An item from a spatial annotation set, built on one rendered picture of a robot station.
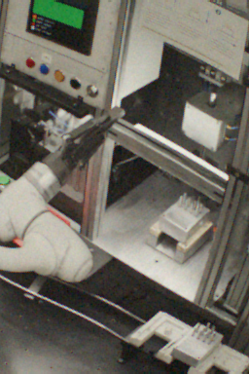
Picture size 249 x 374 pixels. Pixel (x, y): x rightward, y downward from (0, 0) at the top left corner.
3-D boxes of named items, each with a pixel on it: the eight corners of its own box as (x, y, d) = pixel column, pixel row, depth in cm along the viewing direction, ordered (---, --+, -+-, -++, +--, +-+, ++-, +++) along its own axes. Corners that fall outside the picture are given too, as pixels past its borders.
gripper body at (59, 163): (64, 191, 191) (92, 166, 194) (54, 170, 184) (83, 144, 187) (46, 176, 195) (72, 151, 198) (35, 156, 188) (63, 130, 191)
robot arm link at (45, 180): (39, 188, 182) (56, 170, 184) (17, 169, 187) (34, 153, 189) (51, 209, 189) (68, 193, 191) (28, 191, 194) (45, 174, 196)
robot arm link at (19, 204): (23, 186, 195) (58, 220, 190) (-16, 227, 191) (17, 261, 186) (16, 167, 185) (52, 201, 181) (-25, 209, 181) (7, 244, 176)
